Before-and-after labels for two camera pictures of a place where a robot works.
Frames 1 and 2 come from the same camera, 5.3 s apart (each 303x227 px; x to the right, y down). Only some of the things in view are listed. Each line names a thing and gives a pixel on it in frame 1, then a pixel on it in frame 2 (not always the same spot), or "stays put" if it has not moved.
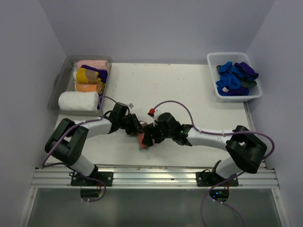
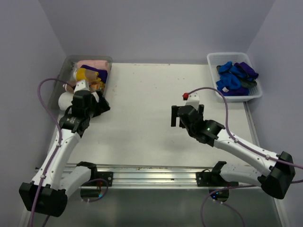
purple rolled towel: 102,74 stays put
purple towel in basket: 248,70 stays put
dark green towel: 248,83 stays put
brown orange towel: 141,136 → 70,85
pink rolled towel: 99,64 stays put
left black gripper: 136,127 → 101,106
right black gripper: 151,129 → 173,115
